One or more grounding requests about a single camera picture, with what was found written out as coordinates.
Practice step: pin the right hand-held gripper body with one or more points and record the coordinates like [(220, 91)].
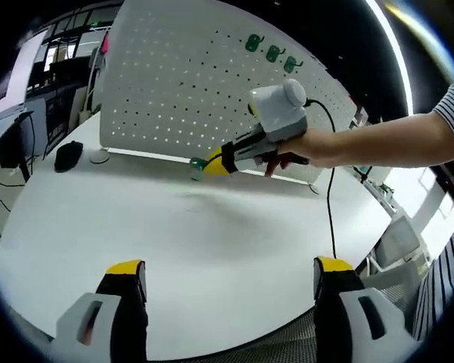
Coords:
[(280, 113)]

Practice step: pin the green hook assembly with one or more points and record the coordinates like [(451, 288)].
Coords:
[(289, 64), (272, 54), (196, 164), (252, 43)]

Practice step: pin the ceiling light strip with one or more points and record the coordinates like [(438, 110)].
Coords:
[(399, 49)]

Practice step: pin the white perforated mounting plate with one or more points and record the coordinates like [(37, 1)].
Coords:
[(174, 94)]

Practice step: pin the person's right hand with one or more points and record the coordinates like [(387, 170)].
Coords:
[(306, 147)]

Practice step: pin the black round object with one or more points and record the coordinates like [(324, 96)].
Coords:
[(68, 157)]

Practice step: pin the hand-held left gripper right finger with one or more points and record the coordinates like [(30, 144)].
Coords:
[(355, 329)]

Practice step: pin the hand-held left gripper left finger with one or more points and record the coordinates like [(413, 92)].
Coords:
[(102, 329)]

